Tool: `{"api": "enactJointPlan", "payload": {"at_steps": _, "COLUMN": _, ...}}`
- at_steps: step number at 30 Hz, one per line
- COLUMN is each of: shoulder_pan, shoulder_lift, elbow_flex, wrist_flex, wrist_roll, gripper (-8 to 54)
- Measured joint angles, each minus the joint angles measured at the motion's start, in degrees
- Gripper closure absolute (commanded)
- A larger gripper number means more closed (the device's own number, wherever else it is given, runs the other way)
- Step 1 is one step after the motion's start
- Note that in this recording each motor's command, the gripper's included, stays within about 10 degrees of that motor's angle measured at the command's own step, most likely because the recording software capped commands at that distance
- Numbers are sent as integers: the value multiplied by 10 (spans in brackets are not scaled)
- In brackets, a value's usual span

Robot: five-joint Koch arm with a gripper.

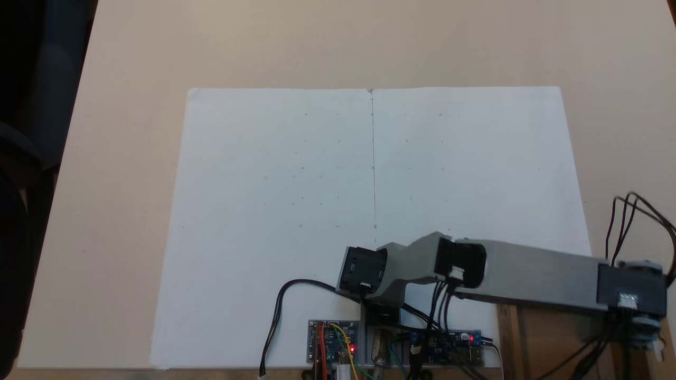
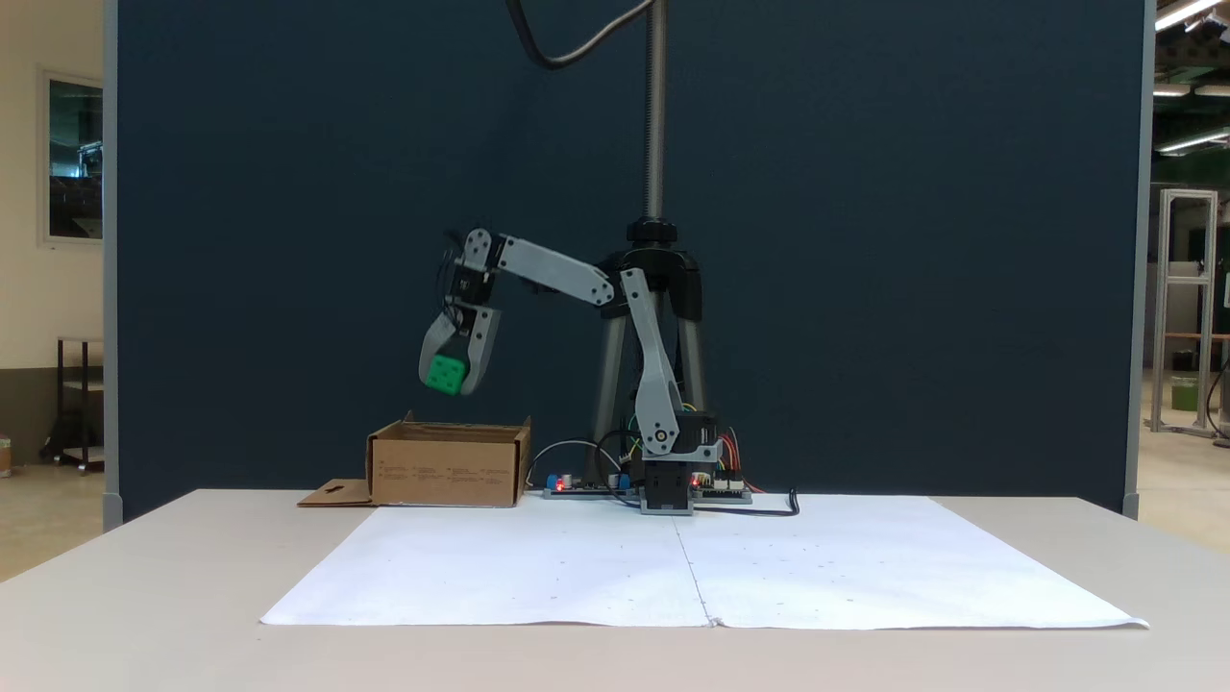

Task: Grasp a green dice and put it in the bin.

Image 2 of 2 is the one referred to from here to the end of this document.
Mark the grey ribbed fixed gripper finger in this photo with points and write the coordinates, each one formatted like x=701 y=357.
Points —
x=434 y=344

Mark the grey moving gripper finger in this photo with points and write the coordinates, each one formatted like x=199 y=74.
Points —
x=483 y=336

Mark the green die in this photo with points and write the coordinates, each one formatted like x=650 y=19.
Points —
x=445 y=375

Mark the grey black Koch robot arm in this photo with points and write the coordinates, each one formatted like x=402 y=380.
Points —
x=661 y=384

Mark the green bin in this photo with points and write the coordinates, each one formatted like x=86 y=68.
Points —
x=1184 y=394

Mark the brown cardboard box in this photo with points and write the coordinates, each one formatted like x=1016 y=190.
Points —
x=442 y=471

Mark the dark blue partition panel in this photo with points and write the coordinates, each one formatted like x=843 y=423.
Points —
x=288 y=240

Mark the blue circuit board with capacitors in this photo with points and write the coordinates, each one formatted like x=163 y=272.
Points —
x=586 y=488

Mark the white paper sheet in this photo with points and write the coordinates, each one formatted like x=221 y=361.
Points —
x=865 y=567
x=461 y=567

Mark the black tripod with metal pole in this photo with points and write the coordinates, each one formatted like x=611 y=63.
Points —
x=654 y=115

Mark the dark shelf cart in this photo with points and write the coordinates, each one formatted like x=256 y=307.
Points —
x=85 y=404

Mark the fluorescent ceiling light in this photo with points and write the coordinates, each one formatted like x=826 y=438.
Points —
x=1187 y=12
x=1172 y=89
x=1192 y=142

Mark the framed wall window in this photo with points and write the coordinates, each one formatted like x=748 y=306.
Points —
x=75 y=159

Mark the aluminium frame rack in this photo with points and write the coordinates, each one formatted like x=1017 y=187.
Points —
x=1164 y=308

